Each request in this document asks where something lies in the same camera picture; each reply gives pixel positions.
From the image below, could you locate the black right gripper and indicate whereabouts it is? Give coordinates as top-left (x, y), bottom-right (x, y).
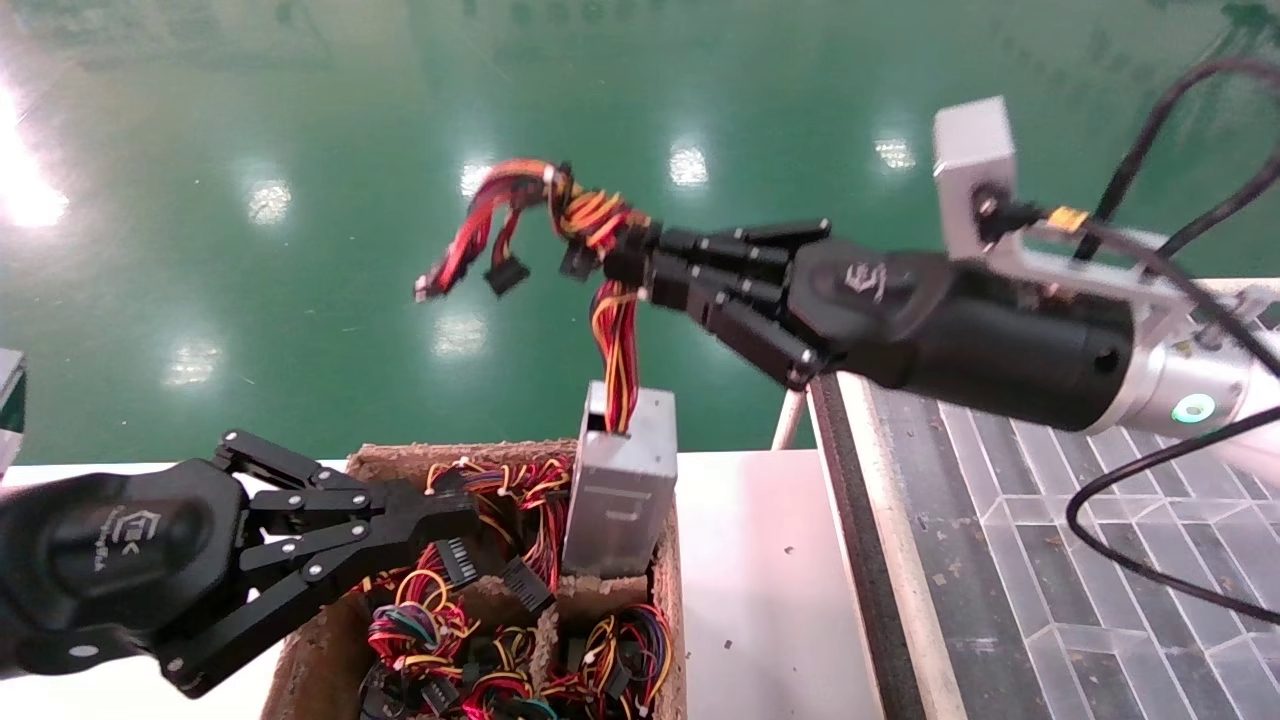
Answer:
top-left (605, 218), bottom-right (1137, 433)

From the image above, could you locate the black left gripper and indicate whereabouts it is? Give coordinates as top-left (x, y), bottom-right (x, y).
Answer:
top-left (0, 430), bottom-right (481, 699)

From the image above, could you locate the grey power supply with wires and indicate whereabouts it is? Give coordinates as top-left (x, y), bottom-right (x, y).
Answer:
top-left (415, 158), bottom-right (679, 579)

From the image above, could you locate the brown pulp compartment tray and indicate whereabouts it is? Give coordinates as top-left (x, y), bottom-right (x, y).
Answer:
top-left (262, 440), bottom-right (691, 720)

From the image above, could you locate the conveyor with clear dividers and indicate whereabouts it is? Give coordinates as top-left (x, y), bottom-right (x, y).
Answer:
top-left (770, 278), bottom-right (1280, 720)

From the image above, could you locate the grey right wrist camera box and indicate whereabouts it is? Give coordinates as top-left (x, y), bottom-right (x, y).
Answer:
top-left (933, 97), bottom-right (1021, 263)

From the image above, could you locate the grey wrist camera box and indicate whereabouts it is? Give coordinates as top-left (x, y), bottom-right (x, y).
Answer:
top-left (933, 97), bottom-right (1021, 263)
top-left (0, 348), bottom-right (27, 473)

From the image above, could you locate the black cable with yellow plug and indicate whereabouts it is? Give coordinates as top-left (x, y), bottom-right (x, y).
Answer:
top-left (985, 195), bottom-right (1280, 376)

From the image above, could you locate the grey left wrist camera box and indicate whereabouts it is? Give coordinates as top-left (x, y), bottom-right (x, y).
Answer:
top-left (0, 348), bottom-right (27, 473)

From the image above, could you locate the silver camera mount bracket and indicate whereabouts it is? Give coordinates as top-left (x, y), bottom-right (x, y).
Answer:
top-left (1000, 222), bottom-right (1186, 336)

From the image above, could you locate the thin black cable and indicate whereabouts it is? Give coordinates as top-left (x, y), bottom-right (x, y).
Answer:
top-left (1160, 150), bottom-right (1280, 256)
top-left (1095, 57), bottom-right (1280, 226)
top-left (1065, 405), bottom-right (1280, 623)

